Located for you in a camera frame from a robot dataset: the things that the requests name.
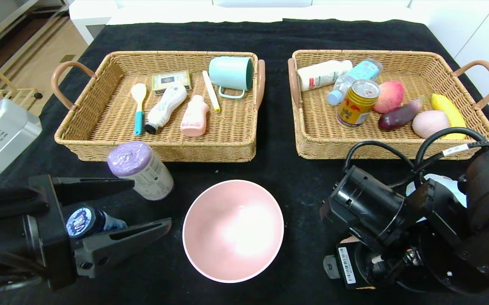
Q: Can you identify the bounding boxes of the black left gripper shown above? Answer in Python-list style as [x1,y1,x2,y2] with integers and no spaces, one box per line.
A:
[0,174,173,291]

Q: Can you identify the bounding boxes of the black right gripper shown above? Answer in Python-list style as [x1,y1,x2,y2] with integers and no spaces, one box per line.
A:
[323,242,377,290]

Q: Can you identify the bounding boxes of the orange bread bun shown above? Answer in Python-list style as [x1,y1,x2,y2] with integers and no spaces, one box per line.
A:
[338,236,376,291]

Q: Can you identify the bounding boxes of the white canister purple top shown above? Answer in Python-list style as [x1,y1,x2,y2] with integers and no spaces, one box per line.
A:
[107,141,174,201]

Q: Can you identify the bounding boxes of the light blue bath loofah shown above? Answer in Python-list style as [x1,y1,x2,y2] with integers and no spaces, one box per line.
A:
[406,173,469,223]

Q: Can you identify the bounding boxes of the yellow drink can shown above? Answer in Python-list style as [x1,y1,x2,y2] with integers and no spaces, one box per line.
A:
[337,79,381,128]

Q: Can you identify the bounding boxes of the pink bowl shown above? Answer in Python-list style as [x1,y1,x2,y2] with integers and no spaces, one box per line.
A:
[183,180,285,283]

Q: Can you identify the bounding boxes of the white bottle black cap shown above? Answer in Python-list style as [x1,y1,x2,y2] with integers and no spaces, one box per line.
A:
[145,84,188,136]

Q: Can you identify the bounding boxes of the small pink bottle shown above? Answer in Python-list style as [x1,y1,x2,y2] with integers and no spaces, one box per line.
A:
[180,95,210,137]

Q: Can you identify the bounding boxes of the wooden rack with wheels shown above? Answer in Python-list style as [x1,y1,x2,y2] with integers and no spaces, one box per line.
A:
[0,47,44,176]

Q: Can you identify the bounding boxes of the small green gold card box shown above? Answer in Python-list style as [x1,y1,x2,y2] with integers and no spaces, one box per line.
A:
[152,71,193,95]

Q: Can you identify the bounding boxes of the purple eggplant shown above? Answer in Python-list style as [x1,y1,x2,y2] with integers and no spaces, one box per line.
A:
[378,97,425,131]

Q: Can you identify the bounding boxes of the white stick yellow tip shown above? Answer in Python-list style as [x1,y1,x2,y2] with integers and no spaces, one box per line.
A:
[202,71,221,113]

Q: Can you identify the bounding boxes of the pale pink round fruit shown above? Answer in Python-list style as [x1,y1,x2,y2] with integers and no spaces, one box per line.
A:
[412,110,451,139]

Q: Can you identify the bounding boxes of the red peach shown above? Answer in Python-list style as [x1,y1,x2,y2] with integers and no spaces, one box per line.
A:
[373,80,405,114]

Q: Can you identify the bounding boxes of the clear water bottle blue label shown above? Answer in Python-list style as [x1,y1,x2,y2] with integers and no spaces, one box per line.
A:
[327,59,383,106]

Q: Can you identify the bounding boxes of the teal mug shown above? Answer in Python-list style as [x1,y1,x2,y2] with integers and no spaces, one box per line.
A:
[209,56,255,100]

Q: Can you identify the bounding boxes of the white milk bottle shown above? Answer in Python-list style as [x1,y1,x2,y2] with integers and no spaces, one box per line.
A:
[297,60,353,92]

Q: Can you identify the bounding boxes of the yellow banana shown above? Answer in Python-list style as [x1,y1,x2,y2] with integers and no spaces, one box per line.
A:
[431,94,467,140]

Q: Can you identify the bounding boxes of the white furniture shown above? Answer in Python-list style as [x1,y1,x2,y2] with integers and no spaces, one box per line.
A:
[69,0,414,45]

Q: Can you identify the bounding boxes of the black table cloth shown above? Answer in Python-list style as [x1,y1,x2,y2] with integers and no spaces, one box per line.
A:
[0,19,489,305]

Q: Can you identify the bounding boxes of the white cabinet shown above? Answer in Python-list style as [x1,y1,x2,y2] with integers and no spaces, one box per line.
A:
[407,0,489,140]

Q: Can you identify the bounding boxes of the woven wicker basket brown handles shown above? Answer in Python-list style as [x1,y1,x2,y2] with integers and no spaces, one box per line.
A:
[51,51,266,164]
[287,50,489,160]

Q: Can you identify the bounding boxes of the yellow spoon blue handle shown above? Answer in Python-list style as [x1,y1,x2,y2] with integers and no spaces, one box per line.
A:
[132,83,148,136]

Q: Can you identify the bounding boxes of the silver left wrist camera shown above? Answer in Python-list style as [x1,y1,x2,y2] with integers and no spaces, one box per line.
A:
[0,99,42,176]

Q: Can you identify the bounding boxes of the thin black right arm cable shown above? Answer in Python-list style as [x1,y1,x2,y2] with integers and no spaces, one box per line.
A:
[414,127,489,166]

